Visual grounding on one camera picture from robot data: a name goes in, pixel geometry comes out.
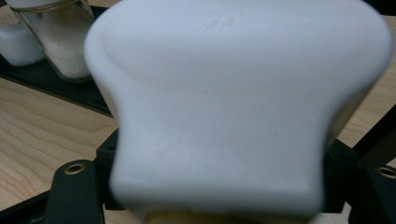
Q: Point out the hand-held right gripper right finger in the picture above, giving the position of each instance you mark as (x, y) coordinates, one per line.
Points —
(339, 174)

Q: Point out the white-lidded jar of brown powder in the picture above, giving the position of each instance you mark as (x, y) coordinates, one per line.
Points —
(218, 109)

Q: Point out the black metal rack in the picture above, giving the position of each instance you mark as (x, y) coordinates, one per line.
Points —
(62, 90)

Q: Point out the glass shaker with grey lid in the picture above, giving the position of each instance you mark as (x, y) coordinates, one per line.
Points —
(18, 46)

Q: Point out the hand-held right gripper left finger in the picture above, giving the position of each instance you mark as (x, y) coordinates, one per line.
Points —
(107, 168)

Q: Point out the white-lidded jar of white granules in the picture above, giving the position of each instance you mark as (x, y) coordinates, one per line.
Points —
(65, 46)

